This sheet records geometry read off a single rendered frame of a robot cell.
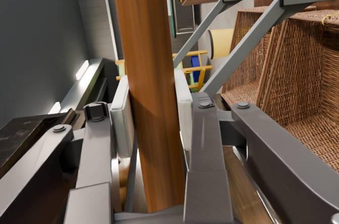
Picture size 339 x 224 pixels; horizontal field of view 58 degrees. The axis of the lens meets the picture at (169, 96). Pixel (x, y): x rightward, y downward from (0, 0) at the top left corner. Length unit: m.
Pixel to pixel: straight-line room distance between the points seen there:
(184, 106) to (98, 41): 8.88
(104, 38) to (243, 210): 8.29
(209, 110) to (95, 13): 8.78
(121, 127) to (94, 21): 8.80
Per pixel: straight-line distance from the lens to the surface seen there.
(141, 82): 0.18
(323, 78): 1.27
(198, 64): 7.19
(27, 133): 1.75
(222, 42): 3.62
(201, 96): 0.19
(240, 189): 1.01
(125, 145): 0.17
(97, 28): 8.97
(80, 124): 1.70
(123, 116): 0.16
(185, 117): 0.16
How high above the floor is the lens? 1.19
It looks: 1 degrees down
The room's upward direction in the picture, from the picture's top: 97 degrees counter-clockwise
